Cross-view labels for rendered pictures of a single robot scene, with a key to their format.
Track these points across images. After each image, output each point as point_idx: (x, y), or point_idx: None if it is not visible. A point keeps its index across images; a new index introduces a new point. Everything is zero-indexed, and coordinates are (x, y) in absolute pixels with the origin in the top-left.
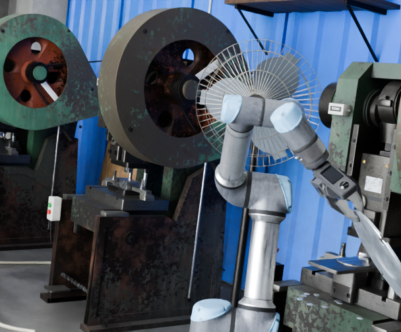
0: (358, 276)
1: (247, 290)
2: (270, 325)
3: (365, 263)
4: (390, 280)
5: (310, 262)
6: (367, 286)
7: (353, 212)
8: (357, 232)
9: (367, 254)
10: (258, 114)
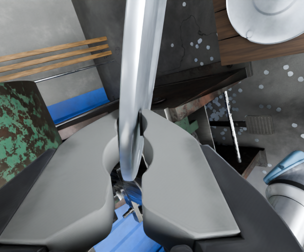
0: (141, 175)
1: None
2: (296, 166)
3: (126, 183)
4: (157, 57)
5: None
6: (139, 167)
7: (133, 154)
8: (141, 154)
9: (116, 193)
10: None
